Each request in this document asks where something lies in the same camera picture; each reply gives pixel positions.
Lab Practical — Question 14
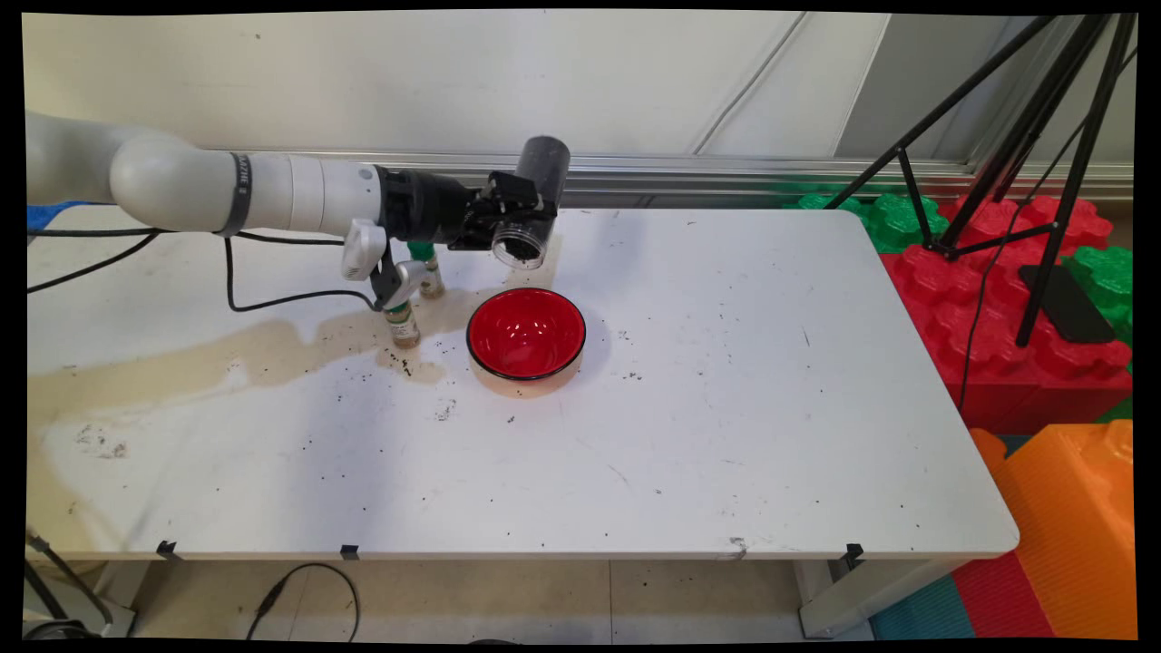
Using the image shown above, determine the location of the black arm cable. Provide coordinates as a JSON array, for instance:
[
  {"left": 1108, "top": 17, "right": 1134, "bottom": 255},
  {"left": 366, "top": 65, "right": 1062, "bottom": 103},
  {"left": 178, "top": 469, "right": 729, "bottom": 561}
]
[
  {"left": 27, "top": 232, "right": 162, "bottom": 295},
  {"left": 27, "top": 227, "right": 346, "bottom": 246}
]

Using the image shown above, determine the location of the red ribbed foam mat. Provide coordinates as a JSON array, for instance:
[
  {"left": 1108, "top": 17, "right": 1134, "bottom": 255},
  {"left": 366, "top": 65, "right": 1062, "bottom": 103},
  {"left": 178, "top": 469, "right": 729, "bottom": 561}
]
[{"left": 951, "top": 549, "right": 1058, "bottom": 639}]

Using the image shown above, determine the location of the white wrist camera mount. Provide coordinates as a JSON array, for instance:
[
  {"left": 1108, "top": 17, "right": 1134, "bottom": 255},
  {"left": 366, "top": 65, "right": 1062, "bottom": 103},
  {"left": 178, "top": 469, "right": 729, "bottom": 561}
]
[{"left": 342, "top": 218, "right": 429, "bottom": 312}]

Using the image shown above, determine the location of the black floor cable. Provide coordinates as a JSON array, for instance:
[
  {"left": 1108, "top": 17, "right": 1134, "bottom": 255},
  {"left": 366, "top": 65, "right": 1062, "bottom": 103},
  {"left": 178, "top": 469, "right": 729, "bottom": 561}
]
[{"left": 245, "top": 562, "right": 362, "bottom": 641}]

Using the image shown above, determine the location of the black camera cable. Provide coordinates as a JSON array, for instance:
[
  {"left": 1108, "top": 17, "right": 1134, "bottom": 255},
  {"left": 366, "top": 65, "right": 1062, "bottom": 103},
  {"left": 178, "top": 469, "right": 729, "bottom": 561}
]
[{"left": 223, "top": 231, "right": 380, "bottom": 314}]

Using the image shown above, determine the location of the aluminium wall rail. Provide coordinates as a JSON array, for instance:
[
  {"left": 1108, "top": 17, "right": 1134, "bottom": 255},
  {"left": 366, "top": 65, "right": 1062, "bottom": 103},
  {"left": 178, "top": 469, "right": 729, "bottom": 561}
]
[{"left": 145, "top": 150, "right": 1135, "bottom": 210}]

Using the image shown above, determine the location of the teal foam floor mat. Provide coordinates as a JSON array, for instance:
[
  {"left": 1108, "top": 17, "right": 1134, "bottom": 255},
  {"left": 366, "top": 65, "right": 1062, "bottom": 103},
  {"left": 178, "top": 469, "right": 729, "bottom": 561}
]
[{"left": 869, "top": 573, "right": 976, "bottom": 641}]

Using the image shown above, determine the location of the orange foam block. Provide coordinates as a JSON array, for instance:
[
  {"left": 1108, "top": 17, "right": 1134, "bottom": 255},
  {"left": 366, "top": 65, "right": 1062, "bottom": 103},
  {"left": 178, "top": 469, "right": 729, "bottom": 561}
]
[{"left": 969, "top": 420, "right": 1137, "bottom": 640}]

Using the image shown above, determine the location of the large red foam block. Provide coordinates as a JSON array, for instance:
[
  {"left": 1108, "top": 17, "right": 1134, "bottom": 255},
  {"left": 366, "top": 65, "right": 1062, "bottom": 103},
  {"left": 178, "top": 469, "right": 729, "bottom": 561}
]
[{"left": 880, "top": 195, "right": 1135, "bottom": 434}]

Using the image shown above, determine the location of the red enamel bowl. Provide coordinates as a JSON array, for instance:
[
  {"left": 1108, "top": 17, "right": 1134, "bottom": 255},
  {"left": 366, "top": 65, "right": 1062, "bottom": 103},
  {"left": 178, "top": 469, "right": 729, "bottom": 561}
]
[{"left": 466, "top": 288, "right": 587, "bottom": 383}]

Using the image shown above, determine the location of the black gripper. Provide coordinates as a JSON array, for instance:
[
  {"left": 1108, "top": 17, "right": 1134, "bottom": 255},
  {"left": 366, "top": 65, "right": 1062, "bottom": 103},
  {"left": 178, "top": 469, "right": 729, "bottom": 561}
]
[{"left": 376, "top": 168, "right": 556, "bottom": 253}]

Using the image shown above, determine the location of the black floor equipment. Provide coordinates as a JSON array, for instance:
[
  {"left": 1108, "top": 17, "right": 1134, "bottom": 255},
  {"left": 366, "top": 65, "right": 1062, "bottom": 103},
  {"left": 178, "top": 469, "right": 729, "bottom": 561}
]
[{"left": 23, "top": 531, "right": 137, "bottom": 640}]

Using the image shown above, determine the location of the black tripod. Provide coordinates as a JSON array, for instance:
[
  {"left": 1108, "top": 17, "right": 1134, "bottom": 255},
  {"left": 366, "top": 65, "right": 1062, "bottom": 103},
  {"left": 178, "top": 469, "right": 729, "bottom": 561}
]
[{"left": 825, "top": 14, "right": 1139, "bottom": 348}]

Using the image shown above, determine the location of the clear plastic jar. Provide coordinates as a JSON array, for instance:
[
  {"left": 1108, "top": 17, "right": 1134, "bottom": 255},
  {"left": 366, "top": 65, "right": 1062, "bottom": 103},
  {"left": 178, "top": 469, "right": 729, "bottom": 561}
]
[{"left": 492, "top": 136, "right": 571, "bottom": 271}]

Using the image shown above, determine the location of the black smartphone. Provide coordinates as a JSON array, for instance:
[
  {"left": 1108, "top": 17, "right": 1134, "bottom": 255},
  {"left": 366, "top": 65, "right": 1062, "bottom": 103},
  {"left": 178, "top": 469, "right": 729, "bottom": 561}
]
[{"left": 1018, "top": 263, "right": 1117, "bottom": 344}]

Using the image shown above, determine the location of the green capped spice bottle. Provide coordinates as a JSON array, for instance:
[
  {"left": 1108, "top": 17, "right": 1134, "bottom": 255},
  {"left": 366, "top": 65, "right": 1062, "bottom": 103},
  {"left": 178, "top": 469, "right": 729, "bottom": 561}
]
[
  {"left": 382, "top": 304, "right": 423, "bottom": 350},
  {"left": 407, "top": 240, "right": 447, "bottom": 300}
]

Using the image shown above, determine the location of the blue plastic piece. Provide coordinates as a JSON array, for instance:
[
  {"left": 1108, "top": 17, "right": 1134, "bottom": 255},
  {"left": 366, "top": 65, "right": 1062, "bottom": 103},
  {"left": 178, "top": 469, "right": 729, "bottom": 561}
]
[{"left": 25, "top": 201, "right": 101, "bottom": 233}]

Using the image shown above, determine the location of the white table leg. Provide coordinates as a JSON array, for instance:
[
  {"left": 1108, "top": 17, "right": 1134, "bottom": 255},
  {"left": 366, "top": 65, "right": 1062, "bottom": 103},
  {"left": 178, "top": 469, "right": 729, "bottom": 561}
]
[
  {"left": 91, "top": 559, "right": 152, "bottom": 636},
  {"left": 796, "top": 555, "right": 962, "bottom": 638}
]

